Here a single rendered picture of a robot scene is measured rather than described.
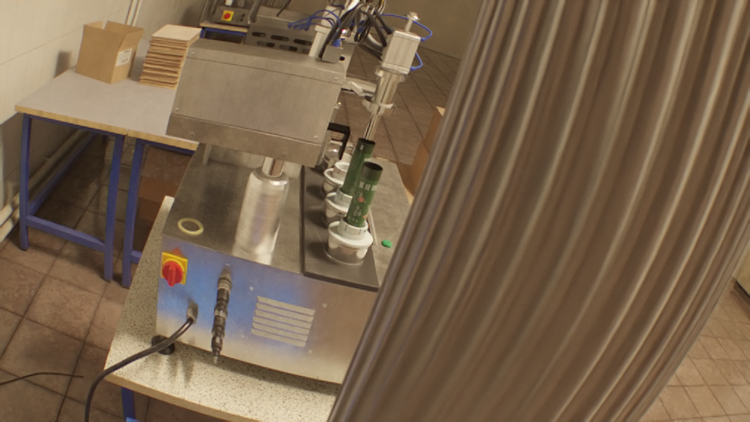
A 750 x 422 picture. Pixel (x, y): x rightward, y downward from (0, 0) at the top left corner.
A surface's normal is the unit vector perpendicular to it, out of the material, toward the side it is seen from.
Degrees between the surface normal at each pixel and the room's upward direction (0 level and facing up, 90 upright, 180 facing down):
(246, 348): 90
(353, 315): 90
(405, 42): 90
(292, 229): 0
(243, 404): 0
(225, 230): 0
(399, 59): 90
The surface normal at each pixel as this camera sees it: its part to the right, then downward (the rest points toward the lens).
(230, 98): 0.10, 0.45
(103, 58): -0.21, 0.35
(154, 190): 0.21, 0.04
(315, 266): 0.30, -0.86
